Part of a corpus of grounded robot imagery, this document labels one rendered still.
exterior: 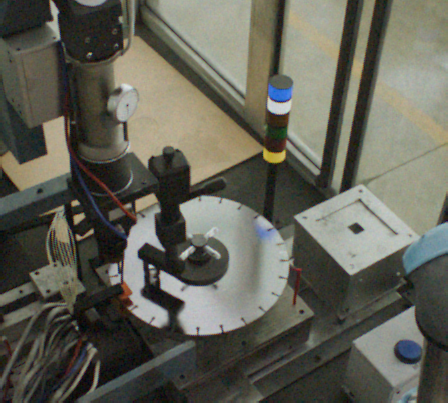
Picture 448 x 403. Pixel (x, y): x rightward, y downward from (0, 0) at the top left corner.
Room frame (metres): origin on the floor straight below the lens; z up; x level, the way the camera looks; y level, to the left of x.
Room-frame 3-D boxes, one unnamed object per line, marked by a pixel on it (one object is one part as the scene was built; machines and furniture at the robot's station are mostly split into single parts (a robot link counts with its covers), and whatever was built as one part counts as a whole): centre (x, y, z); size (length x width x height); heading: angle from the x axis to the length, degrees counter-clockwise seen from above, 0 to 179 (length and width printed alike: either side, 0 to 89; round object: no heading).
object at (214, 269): (0.95, 0.04, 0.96); 0.11 x 0.11 x 0.03
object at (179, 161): (0.88, 0.09, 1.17); 0.06 x 0.05 x 0.20; 116
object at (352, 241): (1.09, -0.26, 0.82); 0.18 x 0.18 x 0.15; 35
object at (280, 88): (1.22, -0.10, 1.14); 0.05 x 0.04 x 0.03; 35
